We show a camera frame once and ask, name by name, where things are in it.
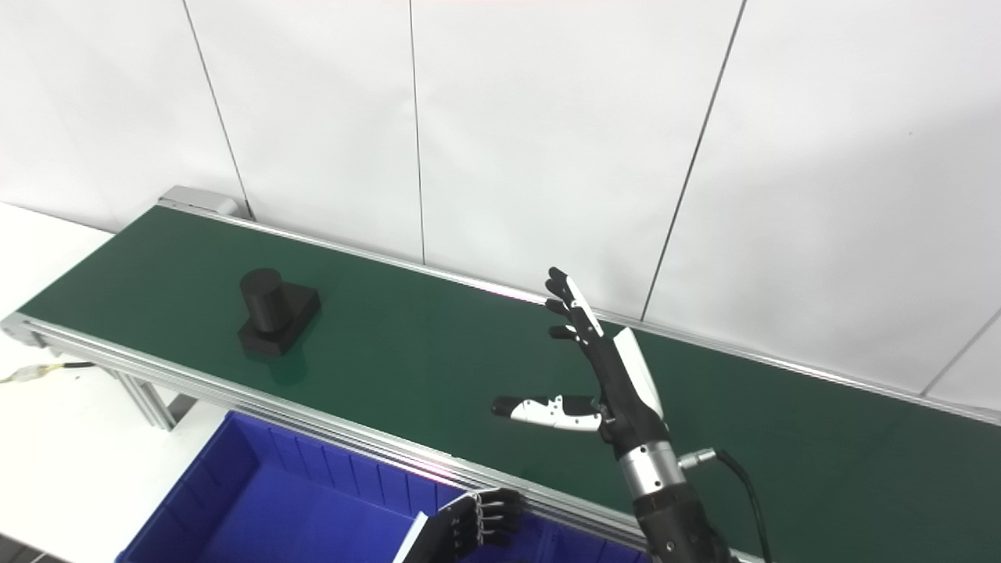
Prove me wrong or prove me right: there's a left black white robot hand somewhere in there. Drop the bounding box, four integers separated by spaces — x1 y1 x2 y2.
391 489 526 563

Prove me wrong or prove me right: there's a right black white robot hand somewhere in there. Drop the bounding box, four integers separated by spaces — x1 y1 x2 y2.
491 267 672 459

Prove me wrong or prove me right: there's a black cylinder-on-base part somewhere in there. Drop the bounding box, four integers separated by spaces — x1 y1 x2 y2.
237 267 322 360

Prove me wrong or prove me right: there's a green conveyor belt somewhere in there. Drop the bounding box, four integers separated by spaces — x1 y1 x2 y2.
20 206 1001 563
0 195 1001 563

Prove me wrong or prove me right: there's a blue plastic bin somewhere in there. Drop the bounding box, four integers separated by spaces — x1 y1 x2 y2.
116 411 651 563

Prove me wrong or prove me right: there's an aluminium conveyor leg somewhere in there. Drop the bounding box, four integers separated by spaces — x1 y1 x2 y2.
116 369 198 432

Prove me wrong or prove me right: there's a grey conveyor motor housing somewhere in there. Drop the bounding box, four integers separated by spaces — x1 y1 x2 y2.
158 185 240 219

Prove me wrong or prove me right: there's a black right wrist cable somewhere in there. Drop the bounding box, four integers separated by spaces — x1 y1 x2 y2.
679 447 772 563

